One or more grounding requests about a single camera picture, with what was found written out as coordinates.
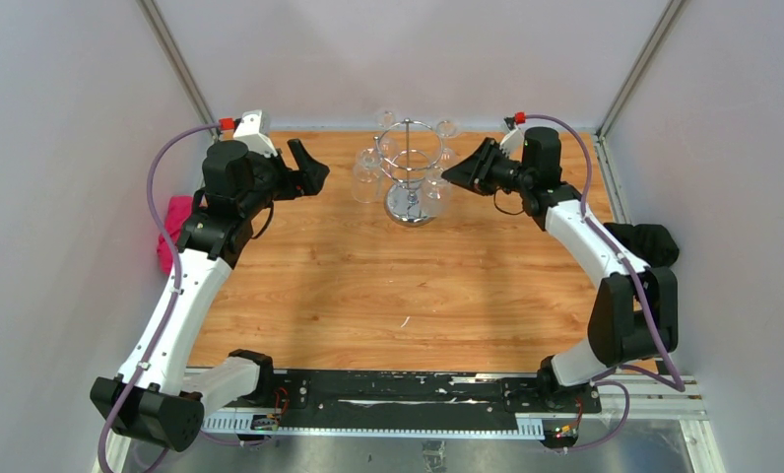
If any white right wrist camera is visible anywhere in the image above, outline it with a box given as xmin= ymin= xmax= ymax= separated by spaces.
xmin=499 ymin=127 xmax=525 ymax=158

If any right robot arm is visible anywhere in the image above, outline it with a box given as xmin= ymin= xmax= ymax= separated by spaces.
xmin=442 ymin=127 xmax=684 ymax=412

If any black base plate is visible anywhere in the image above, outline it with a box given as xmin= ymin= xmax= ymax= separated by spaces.
xmin=222 ymin=369 xmax=602 ymax=433

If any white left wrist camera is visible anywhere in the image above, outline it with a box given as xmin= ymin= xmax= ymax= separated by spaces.
xmin=232 ymin=109 xmax=278 ymax=158

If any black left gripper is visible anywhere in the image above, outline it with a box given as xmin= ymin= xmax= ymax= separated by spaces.
xmin=239 ymin=139 xmax=328 ymax=218

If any pink cloth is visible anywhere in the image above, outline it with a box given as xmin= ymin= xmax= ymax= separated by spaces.
xmin=156 ymin=195 xmax=193 ymax=276

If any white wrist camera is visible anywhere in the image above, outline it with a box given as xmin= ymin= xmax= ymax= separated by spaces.
xmin=232 ymin=109 xmax=278 ymax=158
xmin=499 ymin=127 xmax=525 ymax=158

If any chrome wine glass rack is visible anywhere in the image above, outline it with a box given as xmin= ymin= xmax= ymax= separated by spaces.
xmin=373 ymin=118 xmax=445 ymax=228

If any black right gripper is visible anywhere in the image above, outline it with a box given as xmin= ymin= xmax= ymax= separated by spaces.
xmin=441 ymin=138 xmax=534 ymax=197

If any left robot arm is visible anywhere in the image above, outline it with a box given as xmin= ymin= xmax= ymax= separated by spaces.
xmin=90 ymin=139 xmax=330 ymax=452

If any black cloth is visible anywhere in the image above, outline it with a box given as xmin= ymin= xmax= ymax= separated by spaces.
xmin=604 ymin=223 xmax=681 ymax=267

